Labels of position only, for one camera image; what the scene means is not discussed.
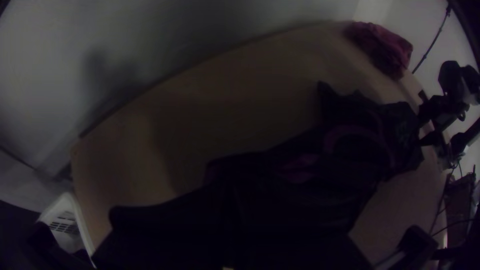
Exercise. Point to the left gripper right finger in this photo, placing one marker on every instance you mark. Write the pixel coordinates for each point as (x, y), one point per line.
(307, 251)

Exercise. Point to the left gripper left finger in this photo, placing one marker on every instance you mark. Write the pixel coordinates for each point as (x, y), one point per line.
(168, 236)

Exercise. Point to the black printed t-shirt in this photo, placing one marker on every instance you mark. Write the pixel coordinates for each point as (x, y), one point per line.
(337, 150)

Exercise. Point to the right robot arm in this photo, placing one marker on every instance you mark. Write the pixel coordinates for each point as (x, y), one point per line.
(455, 93)

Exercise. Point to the white laundry basket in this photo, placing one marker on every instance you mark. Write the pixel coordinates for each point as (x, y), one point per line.
(65, 223)

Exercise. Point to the red garment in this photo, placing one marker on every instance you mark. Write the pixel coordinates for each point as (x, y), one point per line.
(380, 47)

